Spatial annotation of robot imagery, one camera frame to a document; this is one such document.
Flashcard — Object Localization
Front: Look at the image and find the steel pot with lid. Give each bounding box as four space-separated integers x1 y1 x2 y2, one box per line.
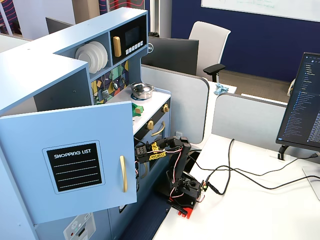
130 82 155 100

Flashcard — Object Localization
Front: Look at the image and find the red table clamp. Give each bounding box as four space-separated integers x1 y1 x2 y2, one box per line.
172 199 195 220

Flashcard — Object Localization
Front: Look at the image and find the monitor showing code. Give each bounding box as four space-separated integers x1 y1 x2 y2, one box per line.
275 51 320 152

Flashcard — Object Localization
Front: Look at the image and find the white toy plate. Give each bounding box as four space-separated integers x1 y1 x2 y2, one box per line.
83 42 106 72
74 44 101 75
89 40 109 68

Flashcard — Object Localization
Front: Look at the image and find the dark monitor back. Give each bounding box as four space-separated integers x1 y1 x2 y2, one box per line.
45 16 75 35

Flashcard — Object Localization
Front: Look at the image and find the black microwave door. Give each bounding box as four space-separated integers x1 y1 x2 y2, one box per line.
109 15 147 66

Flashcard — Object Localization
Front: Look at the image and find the white whiteboard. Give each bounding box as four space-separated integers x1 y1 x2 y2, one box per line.
201 0 320 23

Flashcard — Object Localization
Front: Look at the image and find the steel slotted spatula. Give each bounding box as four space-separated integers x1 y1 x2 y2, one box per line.
101 74 110 99

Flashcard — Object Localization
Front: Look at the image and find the gold microwave handle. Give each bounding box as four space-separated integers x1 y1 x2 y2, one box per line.
112 36 122 58

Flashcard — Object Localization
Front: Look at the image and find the grey desk partition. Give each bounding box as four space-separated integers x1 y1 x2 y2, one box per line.
141 64 210 145
211 92 288 153

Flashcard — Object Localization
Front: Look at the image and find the blue crumpled cloth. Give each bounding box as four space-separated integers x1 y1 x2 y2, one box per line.
213 83 230 96

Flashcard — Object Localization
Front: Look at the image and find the gold oven handle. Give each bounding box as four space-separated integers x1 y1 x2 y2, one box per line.
151 121 166 137

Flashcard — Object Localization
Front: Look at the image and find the blue woven mat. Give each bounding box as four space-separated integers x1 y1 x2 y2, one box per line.
117 194 176 240

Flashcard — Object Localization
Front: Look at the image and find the steel ladle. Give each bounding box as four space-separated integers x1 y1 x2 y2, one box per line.
111 68 119 90

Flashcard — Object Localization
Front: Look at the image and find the long gold fridge handle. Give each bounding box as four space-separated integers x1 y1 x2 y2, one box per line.
119 155 128 193

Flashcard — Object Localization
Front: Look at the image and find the black cable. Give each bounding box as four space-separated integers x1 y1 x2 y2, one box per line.
193 152 320 176
203 138 320 196

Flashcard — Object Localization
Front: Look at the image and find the blue shopping list door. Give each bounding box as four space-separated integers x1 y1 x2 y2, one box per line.
0 100 138 225

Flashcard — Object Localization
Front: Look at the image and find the grey office chair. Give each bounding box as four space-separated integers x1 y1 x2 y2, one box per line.
188 21 232 83

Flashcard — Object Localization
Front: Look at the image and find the blue toy kitchen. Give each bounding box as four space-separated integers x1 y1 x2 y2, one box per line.
0 6 173 240

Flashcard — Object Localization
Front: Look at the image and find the black Dell monitor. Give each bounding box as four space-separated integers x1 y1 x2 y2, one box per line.
141 37 200 76

